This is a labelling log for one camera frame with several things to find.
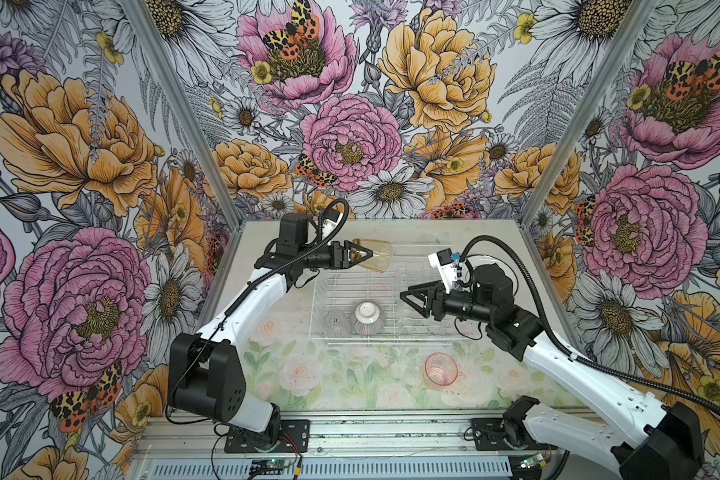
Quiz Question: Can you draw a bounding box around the aluminium front rail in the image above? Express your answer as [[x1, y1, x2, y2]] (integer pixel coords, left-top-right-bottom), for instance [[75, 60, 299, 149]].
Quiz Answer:
[[131, 410, 649, 460]]

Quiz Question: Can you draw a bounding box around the white vented cable duct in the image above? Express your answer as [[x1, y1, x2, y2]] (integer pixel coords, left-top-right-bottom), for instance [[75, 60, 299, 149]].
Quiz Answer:
[[142, 456, 512, 479]]

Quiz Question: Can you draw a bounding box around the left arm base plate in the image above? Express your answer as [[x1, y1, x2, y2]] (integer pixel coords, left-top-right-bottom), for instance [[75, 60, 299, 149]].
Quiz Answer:
[[223, 419, 311, 454]]

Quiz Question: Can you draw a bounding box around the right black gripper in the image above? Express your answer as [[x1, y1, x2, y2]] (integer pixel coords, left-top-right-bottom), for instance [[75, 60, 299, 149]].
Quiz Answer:
[[400, 281, 495, 323]]

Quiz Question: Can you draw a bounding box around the amber glass cup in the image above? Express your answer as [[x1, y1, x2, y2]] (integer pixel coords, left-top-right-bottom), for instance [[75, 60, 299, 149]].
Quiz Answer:
[[353, 238, 393, 273]]

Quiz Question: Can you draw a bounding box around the white wire dish rack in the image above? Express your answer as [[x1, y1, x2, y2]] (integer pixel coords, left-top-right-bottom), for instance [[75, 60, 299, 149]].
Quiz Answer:
[[309, 243, 460, 345]]

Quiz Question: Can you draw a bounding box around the green circuit board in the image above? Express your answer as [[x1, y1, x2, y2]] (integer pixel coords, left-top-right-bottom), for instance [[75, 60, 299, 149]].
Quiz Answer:
[[248, 459, 291, 479]]

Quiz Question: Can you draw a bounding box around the aluminium frame post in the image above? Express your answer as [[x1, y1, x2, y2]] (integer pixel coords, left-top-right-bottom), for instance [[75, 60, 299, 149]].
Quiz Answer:
[[519, 0, 657, 228], [123, 1, 244, 233]]

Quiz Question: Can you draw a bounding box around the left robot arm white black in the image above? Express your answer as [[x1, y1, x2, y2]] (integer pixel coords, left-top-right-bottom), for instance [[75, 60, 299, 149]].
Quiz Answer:
[[167, 200, 373, 448]]

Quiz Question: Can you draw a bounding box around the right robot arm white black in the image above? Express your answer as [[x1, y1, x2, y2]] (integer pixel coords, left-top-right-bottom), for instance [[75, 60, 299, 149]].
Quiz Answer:
[[400, 264, 704, 479]]

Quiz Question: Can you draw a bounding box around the clear glass cup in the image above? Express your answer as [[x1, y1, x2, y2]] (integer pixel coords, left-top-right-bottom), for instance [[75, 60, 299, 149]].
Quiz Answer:
[[322, 309, 352, 338]]

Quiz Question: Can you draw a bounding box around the left aluminium frame post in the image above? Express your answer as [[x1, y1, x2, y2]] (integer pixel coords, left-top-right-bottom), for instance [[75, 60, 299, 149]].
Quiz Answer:
[[123, 1, 244, 233]]

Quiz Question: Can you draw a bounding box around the ribbed white bowl upside down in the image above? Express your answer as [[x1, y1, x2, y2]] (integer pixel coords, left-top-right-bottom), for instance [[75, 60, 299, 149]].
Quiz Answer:
[[352, 301, 386, 336]]

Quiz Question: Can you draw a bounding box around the right aluminium frame post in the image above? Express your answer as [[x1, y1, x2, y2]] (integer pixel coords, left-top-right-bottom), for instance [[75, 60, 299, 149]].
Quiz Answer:
[[519, 0, 657, 228]]

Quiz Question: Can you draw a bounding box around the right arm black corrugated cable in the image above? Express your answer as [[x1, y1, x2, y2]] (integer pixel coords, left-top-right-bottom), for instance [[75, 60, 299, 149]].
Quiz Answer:
[[458, 235, 720, 480]]

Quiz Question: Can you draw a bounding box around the pink glass cup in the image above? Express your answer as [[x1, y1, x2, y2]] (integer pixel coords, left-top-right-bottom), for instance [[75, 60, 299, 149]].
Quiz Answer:
[[424, 352, 459, 387]]

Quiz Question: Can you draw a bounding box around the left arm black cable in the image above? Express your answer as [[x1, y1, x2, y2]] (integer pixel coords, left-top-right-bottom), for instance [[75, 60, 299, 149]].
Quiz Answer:
[[164, 197, 350, 427]]

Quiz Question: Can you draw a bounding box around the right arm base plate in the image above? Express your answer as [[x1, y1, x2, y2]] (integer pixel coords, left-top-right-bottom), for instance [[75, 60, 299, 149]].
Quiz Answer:
[[467, 417, 556, 451]]

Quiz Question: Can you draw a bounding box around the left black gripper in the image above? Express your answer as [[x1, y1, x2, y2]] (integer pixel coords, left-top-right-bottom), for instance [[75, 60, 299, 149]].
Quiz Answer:
[[300, 239, 373, 269]]

